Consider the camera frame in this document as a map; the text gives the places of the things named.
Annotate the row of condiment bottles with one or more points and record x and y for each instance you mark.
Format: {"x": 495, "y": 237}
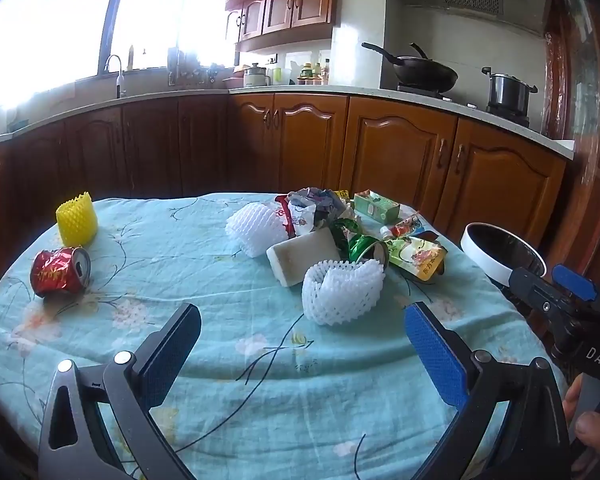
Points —
{"x": 314, "y": 74}

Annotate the crushed red can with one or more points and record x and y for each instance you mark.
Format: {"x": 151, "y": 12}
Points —
{"x": 60, "y": 272}

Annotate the small red sachet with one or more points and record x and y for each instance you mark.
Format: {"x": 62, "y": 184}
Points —
{"x": 402, "y": 225}

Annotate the white foam fruit net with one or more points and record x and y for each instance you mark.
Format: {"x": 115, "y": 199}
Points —
{"x": 340, "y": 292}
{"x": 255, "y": 230}

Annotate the crushed green can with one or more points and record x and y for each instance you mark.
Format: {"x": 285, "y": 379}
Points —
{"x": 362, "y": 247}

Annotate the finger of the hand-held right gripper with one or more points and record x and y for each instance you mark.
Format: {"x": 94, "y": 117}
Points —
{"x": 537, "y": 292}
{"x": 574, "y": 281}

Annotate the crumpled silver wrapper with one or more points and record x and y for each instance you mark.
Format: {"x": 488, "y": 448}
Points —
{"x": 312, "y": 205}

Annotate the wooden door frame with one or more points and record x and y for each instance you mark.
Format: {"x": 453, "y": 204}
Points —
{"x": 590, "y": 135}

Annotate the black wok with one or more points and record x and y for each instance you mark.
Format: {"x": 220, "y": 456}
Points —
{"x": 425, "y": 74}

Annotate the wooden wall cabinets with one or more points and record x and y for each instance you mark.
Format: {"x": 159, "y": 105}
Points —
{"x": 280, "y": 5}

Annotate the kitchen window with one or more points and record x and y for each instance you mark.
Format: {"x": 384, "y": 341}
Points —
{"x": 70, "y": 25}

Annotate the green drink carton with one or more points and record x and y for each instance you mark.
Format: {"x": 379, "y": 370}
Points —
{"x": 377, "y": 207}

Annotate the wooden base cabinets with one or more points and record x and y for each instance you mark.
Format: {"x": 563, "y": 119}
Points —
{"x": 380, "y": 145}

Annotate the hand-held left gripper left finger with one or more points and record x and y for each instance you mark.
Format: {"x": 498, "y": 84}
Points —
{"x": 172, "y": 355}

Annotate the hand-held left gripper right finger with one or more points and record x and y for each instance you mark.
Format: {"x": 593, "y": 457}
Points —
{"x": 437, "y": 355}

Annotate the white kitchen countertop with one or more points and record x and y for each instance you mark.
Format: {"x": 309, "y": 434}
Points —
{"x": 330, "y": 90}

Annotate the steel cooking pot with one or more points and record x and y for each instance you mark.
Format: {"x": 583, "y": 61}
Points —
{"x": 507, "y": 92}

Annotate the white foam block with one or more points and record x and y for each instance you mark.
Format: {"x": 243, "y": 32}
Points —
{"x": 302, "y": 257}

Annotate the kitchen faucet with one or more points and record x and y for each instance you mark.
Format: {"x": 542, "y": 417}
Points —
{"x": 120, "y": 77}

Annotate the green drink pouch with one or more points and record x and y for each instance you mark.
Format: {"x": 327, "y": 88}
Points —
{"x": 415, "y": 257}

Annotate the red snack wrapper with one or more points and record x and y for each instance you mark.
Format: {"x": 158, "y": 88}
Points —
{"x": 286, "y": 215}

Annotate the yellow foam fruit net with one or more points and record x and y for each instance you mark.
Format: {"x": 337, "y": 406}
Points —
{"x": 76, "y": 220}

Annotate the white-rimmed black trash bin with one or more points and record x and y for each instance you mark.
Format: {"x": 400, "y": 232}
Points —
{"x": 500, "y": 252}

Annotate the person's right hand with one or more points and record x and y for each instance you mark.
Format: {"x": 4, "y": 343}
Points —
{"x": 597, "y": 432}

